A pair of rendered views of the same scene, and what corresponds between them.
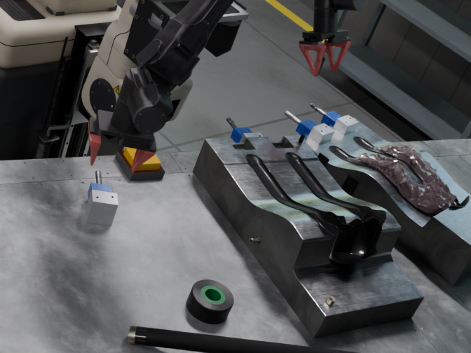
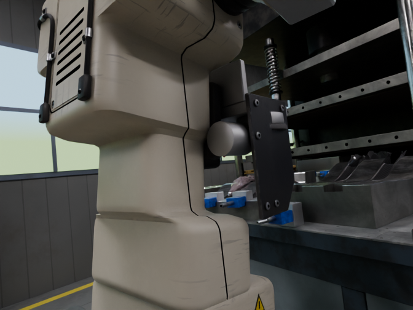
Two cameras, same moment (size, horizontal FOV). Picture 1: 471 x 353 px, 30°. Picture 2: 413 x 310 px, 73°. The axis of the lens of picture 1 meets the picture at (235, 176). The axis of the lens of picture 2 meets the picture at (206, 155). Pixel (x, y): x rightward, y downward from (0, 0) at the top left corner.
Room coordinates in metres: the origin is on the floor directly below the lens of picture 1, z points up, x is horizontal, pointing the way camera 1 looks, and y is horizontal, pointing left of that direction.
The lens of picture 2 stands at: (1.85, 0.71, 0.95)
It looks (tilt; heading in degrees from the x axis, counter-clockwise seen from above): 3 degrees up; 279
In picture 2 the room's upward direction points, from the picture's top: 6 degrees counter-clockwise
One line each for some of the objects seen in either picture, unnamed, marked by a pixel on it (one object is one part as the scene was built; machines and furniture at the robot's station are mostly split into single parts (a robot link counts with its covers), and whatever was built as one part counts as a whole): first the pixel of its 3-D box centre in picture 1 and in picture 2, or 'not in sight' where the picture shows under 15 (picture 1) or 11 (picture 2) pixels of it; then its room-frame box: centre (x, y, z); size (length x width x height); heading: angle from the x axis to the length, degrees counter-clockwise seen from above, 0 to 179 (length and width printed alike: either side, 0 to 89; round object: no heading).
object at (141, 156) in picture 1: (132, 150); not in sight; (1.36, 0.20, 0.96); 0.07 x 0.07 x 0.09; 23
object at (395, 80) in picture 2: not in sight; (338, 109); (1.25, -1.24, 1.26); 1.10 x 0.74 x 0.05; 133
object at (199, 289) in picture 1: (209, 301); not in sight; (1.22, -0.04, 0.82); 0.08 x 0.08 x 0.04
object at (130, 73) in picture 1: (139, 90); not in sight; (1.34, 0.21, 1.10); 0.07 x 0.06 x 0.07; 31
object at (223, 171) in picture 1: (309, 217); (368, 183); (1.53, -0.17, 0.87); 0.50 x 0.26 x 0.14; 43
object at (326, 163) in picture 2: not in sight; (343, 170); (1.31, -1.12, 0.87); 0.50 x 0.27 x 0.17; 43
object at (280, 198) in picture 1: (317, 194); (359, 167); (1.54, -0.17, 0.92); 0.35 x 0.16 x 0.09; 43
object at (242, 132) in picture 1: (241, 134); (276, 217); (1.81, 0.03, 0.83); 0.13 x 0.05 x 0.05; 45
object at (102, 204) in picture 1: (99, 192); not in sight; (1.38, 0.23, 0.83); 0.13 x 0.05 x 0.05; 24
